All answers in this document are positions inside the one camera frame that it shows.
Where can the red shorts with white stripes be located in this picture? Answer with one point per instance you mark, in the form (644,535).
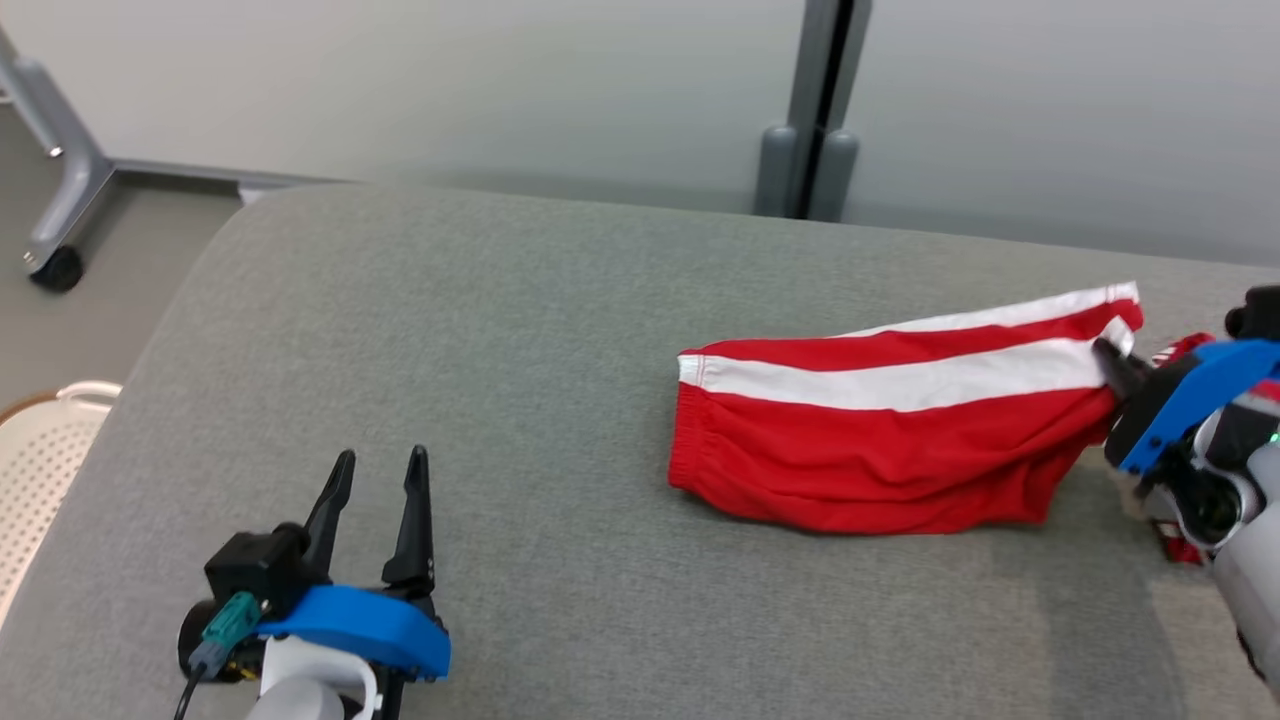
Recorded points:
(860,460)

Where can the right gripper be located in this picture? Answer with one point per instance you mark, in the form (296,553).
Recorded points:
(1215,480)

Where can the grey partition bottom rail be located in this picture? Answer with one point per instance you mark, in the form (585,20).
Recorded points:
(200,172)

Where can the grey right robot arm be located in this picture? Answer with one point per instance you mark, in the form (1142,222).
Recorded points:
(1255,610)

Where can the grey stand leg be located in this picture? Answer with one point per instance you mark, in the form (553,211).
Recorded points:
(75,180)

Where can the grey partition post with feet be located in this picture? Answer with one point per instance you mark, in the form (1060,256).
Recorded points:
(815,100)

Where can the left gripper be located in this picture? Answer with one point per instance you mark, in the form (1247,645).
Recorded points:
(310,680)

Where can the white perforated laundry basket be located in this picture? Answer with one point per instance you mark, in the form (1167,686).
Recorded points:
(40,480)

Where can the black caster wheel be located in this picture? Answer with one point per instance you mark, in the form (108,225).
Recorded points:
(58,270)

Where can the left wrist camera blue mount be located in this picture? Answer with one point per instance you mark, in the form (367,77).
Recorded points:
(350,620)

